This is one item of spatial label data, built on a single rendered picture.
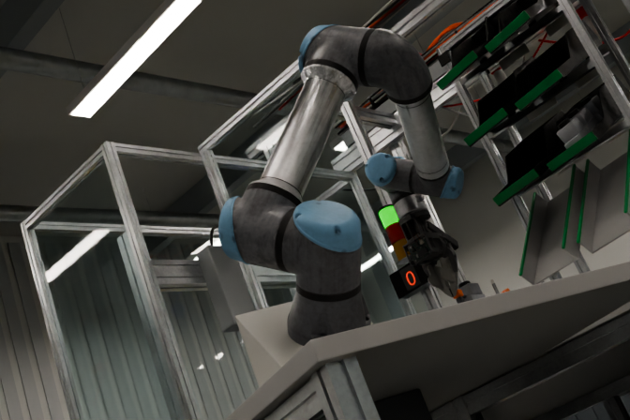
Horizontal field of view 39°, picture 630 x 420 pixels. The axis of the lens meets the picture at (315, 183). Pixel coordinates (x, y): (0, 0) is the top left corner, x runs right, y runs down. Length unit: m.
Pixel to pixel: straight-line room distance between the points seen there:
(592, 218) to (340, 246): 0.69
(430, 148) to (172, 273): 1.37
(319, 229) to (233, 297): 1.61
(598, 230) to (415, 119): 0.46
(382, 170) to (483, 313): 0.88
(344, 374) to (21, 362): 10.05
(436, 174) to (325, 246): 0.55
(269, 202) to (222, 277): 1.52
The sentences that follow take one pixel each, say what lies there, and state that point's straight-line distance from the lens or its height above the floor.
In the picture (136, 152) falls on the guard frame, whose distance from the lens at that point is 2.90.
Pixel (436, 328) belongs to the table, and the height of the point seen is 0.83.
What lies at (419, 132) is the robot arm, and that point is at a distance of 1.89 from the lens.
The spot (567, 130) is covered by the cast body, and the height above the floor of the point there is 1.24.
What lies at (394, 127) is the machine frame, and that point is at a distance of 3.62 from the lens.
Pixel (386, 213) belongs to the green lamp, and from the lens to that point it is 2.45.
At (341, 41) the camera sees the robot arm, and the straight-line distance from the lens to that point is 1.79.
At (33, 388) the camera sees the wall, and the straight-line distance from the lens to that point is 11.05.
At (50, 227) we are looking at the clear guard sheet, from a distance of 3.09.
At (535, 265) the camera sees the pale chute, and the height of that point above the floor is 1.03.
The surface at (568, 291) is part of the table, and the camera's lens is 1.35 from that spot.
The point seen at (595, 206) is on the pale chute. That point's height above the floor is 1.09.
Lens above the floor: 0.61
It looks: 22 degrees up
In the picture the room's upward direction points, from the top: 22 degrees counter-clockwise
